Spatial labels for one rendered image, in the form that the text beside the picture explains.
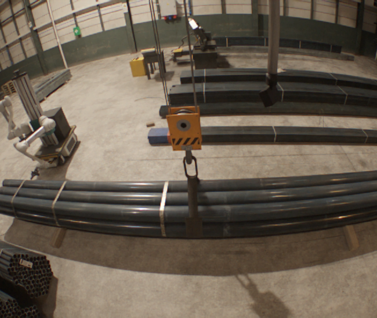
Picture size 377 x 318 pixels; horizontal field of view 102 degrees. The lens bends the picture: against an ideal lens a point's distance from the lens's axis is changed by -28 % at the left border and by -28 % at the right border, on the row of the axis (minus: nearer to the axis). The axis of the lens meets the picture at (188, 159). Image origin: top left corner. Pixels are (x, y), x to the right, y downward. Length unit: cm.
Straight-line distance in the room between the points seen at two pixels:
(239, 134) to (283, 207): 174
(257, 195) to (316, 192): 63
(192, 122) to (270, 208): 105
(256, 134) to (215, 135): 65
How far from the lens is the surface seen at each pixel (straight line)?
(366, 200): 248
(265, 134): 346
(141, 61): 700
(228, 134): 338
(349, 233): 272
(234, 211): 189
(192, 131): 143
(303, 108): 454
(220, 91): 424
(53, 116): 403
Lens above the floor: 213
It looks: 42 degrees down
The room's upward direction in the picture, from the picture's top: 8 degrees counter-clockwise
